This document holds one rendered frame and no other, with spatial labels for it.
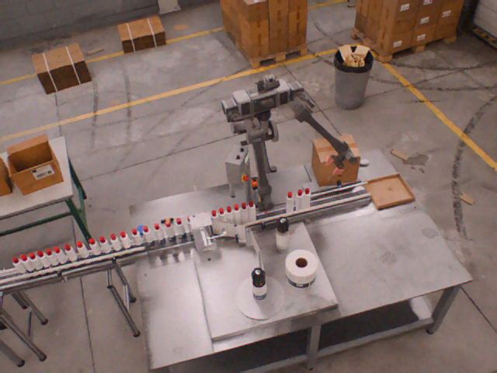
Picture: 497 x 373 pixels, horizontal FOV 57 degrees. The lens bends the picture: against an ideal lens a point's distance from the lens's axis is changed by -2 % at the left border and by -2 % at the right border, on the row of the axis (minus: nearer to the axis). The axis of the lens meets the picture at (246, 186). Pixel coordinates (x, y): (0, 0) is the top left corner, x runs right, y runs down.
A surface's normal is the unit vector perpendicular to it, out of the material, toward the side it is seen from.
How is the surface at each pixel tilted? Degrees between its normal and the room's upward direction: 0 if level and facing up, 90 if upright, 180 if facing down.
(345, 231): 0
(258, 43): 85
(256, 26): 88
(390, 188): 0
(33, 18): 90
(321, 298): 0
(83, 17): 90
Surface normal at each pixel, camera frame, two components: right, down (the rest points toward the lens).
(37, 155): 0.45, 0.63
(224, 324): -0.06, -0.68
